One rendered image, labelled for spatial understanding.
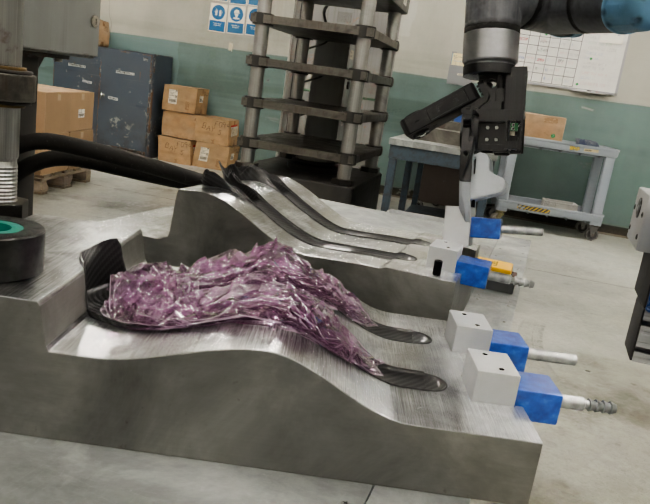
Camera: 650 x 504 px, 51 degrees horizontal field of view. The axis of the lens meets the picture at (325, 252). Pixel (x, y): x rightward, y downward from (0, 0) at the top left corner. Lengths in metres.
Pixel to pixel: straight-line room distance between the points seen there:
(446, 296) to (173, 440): 0.39
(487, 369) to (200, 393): 0.23
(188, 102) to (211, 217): 6.80
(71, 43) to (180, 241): 0.69
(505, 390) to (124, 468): 0.31
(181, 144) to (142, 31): 1.45
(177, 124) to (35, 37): 6.37
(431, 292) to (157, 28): 7.64
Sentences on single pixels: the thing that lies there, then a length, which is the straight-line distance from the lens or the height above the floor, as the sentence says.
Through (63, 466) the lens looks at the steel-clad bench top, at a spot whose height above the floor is 0.80.
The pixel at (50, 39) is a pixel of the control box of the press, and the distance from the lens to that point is 1.47.
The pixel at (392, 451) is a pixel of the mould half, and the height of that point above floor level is 0.83.
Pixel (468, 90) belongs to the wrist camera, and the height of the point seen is 1.11.
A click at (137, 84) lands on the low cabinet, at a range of 7.84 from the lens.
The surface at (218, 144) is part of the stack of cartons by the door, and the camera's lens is 7.57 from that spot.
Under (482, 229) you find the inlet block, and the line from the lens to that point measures 0.96.
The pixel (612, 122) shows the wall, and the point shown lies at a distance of 7.41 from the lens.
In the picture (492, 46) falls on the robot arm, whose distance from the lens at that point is 0.96.
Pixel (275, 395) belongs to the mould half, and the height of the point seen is 0.86.
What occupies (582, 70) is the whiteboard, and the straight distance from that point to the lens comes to 7.37.
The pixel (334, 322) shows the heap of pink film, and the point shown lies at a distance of 0.59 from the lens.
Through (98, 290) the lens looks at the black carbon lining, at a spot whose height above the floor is 0.87.
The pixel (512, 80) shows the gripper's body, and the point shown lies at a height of 1.13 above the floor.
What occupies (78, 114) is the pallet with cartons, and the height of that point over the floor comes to 0.57.
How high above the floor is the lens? 1.09
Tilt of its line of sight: 14 degrees down
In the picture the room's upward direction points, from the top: 8 degrees clockwise
